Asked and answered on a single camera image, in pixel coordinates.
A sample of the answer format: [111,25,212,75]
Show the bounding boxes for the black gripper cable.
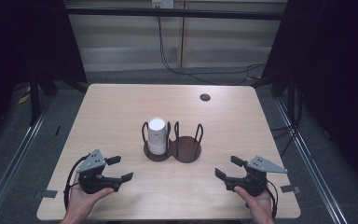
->
[62,154,90,211]
[265,180,280,220]

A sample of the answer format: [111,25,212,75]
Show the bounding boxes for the black metal stand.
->
[29,71,42,127]

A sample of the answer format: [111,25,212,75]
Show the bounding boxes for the dark curtain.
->
[260,0,358,194]
[0,0,88,150]

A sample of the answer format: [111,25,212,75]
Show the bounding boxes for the person's left hand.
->
[68,175,115,217]

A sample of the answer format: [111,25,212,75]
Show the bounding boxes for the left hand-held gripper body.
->
[76,148,123,194]

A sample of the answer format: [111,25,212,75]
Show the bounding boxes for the black floor cables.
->
[269,87,304,157]

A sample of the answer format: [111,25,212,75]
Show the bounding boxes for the brown double cup holder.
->
[141,120,204,163]

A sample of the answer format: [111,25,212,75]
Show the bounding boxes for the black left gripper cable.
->
[62,154,90,211]

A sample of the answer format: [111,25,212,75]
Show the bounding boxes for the metal floor rail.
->
[0,92,57,224]
[274,97,349,224]

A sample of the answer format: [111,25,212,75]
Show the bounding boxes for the yellow tape strip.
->
[18,92,32,105]

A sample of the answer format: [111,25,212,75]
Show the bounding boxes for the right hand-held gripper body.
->
[224,155,288,197]

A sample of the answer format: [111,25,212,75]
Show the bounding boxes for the white wall socket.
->
[151,0,175,9]

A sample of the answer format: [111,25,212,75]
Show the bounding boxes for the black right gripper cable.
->
[265,180,280,220]

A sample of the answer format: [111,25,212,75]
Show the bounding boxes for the grey tape strip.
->
[280,185,301,194]
[34,189,59,200]

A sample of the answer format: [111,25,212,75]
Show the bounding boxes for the black wall cable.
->
[157,15,267,87]

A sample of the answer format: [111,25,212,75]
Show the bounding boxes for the plain white paper cup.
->
[147,141,168,156]

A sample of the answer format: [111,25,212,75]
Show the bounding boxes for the black horizontal bar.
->
[64,7,288,21]

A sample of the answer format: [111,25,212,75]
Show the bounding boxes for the white paper cup blue print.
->
[147,117,168,147]

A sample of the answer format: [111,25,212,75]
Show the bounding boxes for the person's right hand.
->
[233,185,274,218]

